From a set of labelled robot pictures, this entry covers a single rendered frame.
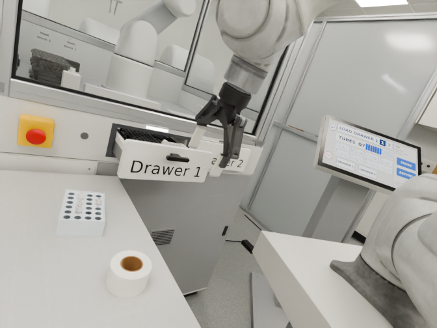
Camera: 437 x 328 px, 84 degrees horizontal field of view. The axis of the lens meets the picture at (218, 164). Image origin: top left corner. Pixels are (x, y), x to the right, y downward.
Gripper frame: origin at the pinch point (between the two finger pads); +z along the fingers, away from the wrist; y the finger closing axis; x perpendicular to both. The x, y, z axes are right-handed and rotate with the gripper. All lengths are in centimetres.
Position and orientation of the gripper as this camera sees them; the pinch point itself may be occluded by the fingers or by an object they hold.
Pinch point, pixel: (203, 157)
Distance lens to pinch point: 66.4
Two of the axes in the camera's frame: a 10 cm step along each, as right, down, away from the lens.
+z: -4.3, 8.0, 4.1
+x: -7.7, -0.9, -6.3
